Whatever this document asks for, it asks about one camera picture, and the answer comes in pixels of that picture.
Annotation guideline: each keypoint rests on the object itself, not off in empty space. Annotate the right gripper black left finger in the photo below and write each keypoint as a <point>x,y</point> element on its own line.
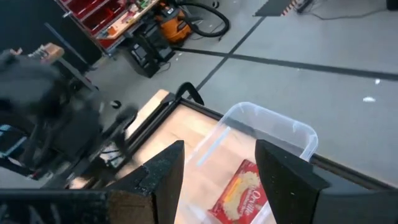
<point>161,186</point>

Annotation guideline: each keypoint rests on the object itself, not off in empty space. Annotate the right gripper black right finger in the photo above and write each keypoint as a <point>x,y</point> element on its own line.
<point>289,186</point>

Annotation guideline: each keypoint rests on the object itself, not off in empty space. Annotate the red Orville popcorn bag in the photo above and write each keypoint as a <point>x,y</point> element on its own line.
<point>241,194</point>

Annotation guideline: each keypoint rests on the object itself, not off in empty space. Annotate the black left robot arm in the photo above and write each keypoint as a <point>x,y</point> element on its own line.
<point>28,81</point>

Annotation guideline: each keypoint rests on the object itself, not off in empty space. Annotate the clear plastic bin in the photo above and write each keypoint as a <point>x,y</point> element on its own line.
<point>270,121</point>

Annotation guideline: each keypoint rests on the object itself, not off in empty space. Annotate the white paper scrap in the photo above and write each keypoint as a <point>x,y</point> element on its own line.
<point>369,99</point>
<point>377,81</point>

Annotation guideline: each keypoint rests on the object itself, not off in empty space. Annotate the black equipment cases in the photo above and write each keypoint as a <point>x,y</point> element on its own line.
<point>149,54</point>

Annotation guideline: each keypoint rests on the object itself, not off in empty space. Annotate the orange shop vacuum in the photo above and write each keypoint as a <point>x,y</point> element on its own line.
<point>174,26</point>

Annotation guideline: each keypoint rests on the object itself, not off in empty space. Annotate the wooden workbench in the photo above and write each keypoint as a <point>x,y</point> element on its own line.
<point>130,18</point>

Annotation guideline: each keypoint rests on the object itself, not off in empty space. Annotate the red bin shelving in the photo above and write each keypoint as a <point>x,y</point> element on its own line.
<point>93,15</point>

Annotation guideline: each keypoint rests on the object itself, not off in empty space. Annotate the black frame corner hook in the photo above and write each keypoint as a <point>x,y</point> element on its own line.
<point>189,90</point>

